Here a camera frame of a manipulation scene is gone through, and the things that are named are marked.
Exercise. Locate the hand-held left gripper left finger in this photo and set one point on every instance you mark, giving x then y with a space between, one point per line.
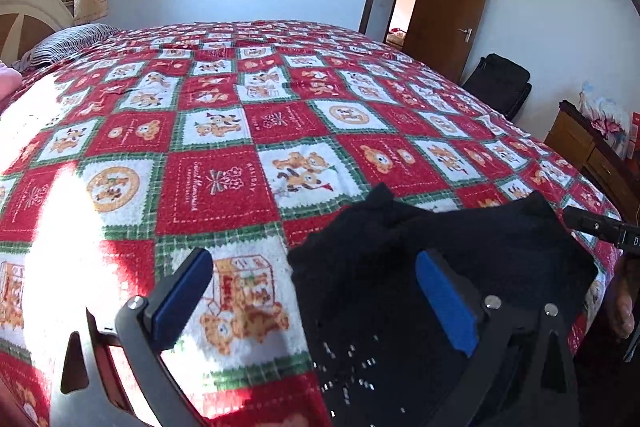
182 302

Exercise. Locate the black suitcase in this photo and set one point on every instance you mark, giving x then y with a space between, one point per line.
497 82

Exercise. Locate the pink folded blanket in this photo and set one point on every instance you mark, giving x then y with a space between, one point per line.
7 82

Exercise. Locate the person's right hand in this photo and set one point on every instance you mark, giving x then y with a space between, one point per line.
627 312

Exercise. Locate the white floral bundle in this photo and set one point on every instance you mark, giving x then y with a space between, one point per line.
605 117

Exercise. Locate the brown wooden door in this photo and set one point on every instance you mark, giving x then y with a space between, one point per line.
445 37

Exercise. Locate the red checked printed blanket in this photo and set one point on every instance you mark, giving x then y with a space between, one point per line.
215 187

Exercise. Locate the brown wooden cabinet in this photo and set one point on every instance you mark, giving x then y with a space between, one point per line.
585 152

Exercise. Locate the black pants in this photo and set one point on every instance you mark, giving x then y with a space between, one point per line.
375 267

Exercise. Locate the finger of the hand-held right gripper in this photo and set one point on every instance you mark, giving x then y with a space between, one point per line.
595 223

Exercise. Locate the red box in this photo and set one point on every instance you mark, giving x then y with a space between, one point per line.
635 134

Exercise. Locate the cream wooden headboard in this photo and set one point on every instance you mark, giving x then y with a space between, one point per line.
30 7

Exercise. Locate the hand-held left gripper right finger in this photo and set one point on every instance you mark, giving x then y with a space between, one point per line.
445 302

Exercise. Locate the grey striped pillow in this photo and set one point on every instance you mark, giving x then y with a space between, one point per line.
65 42

